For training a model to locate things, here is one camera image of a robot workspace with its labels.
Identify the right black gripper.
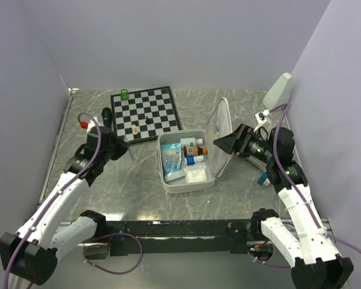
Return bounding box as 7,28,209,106
213,123,276,165

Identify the white bottle green label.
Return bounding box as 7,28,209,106
180,137,203,147

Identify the brown medicine bottle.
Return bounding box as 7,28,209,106
183,146,208,157

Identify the white bottle blue label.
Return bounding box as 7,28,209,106
185,155,205,166

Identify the white medicine kit case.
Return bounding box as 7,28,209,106
158,97,233,194

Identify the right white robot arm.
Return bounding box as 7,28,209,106
213,124,354,288

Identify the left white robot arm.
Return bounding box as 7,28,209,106
0,126,129,288

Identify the cream chess piece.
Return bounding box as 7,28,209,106
132,125,139,135

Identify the black white chessboard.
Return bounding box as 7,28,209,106
110,86,182,144

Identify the blue wooden block toy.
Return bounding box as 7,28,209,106
258,172,270,187

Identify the green toy padlock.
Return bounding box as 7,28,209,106
120,89,129,101

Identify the white wedge device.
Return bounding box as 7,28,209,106
263,73,293,110

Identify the black wireless microphone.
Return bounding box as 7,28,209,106
101,107,113,129

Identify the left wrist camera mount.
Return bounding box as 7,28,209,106
79,120,103,135

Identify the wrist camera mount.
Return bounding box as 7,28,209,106
79,120,103,135
255,110,271,130

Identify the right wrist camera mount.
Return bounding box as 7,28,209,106
255,110,271,130

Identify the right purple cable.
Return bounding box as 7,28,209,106
248,102,361,289

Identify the purple cable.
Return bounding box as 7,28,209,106
2,112,144,289
248,102,361,289

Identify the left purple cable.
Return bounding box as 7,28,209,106
2,112,144,289

